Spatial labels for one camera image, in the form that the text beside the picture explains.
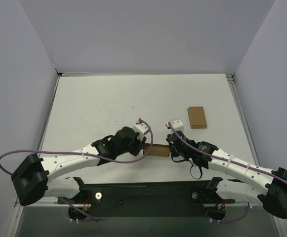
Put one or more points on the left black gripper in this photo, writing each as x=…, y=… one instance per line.
x=139, y=145

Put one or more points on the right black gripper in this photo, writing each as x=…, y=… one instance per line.
x=173, y=145

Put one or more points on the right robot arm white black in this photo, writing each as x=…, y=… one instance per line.
x=253, y=184

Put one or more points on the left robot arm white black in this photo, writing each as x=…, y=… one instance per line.
x=34, y=177

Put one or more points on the small folded cardboard box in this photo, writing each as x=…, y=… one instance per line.
x=197, y=118

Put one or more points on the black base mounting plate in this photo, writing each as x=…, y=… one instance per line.
x=154, y=199

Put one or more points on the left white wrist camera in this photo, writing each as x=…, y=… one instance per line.
x=141, y=128

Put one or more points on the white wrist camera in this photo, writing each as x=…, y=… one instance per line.
x=176, y=124
x=141, y=128

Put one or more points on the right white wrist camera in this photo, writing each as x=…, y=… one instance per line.
x=176, y=124

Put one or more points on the aluminium frame rail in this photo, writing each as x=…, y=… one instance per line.
x=231, y=82

